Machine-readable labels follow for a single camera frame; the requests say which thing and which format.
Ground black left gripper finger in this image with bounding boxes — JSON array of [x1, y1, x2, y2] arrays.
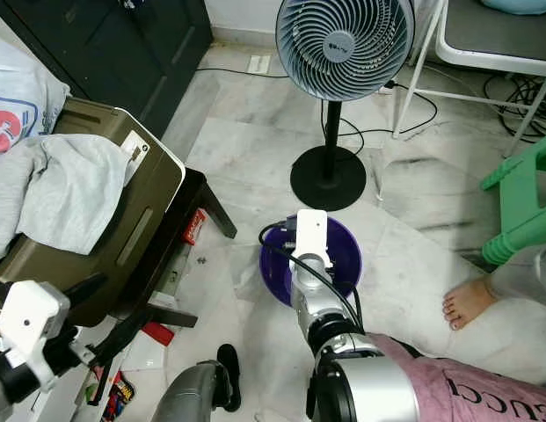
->
[[62, 273, 109, 310], [92, 309, 148, 367]]

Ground red flat object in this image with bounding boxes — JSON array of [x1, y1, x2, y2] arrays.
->
[[139, 322, 177, 346]]

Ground colourful snack packet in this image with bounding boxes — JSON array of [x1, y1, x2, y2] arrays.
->
[[92, 369, 137, 422]]

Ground olive brown box white rim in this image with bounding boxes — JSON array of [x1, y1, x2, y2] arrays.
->
[[0, 95, 187, 326]]

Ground silver left robot leg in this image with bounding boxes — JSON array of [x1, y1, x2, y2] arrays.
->
[[154, 343, 243, 422]]

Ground grey cloth garment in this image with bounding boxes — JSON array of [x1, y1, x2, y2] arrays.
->
[[0, 134, 140, 260]]

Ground red printed packet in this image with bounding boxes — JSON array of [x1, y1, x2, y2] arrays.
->
[[183, 208, 207, 245]]

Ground black low table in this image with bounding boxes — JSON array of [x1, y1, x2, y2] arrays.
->
[[132, 167, 238, 328]]

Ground white shirt with red print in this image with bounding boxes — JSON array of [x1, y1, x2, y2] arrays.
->
[[0, 35, 71, 155]]

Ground purple plastic bin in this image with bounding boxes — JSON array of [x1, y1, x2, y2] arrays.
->
[[259, 215, 363, 309]]

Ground dark wooden cabinet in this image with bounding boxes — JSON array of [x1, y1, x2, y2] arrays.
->
[[0, 0, 215, 137]]

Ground white power strip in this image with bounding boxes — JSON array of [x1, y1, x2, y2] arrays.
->
[[246, 55, 272, 74]]

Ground person's bare foot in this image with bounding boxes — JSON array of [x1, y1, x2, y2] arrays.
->
[[441, 274, 502, 331]]

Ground grey standing fan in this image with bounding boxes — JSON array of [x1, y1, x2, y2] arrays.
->
[[274, 0, 416, 212]]

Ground person's grey trouser leg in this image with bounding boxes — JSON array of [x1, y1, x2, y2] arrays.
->
[[488, 242, 546, 304]]

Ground green plastic stool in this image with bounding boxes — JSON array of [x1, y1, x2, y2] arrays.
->
[[479, 132, 546, 267]]

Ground light blue object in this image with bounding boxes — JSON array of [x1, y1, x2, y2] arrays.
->
[[479, 0, 546, 16]]

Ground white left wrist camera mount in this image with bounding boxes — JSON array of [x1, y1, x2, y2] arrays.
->
[[0, 281, 71, 361]]

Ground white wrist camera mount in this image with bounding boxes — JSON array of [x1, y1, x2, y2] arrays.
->
[[0, 281, 71, 361], [295, 209, 331, 260]]

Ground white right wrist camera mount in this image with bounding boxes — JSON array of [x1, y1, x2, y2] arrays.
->
[[295, 209, 331, 260]]

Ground thin black floor cable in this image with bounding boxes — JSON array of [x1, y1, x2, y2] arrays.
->
[[196, 66, 278, 80]]

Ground black fan power cable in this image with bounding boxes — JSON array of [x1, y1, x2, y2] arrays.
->
[[334, 81, 440, 155]]

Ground white metal frame table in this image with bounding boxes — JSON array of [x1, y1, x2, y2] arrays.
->
[[391, 0, 546, 159]]

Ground tangled black cables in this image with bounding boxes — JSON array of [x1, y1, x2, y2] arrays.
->
[[484, 70, 546, 128]]

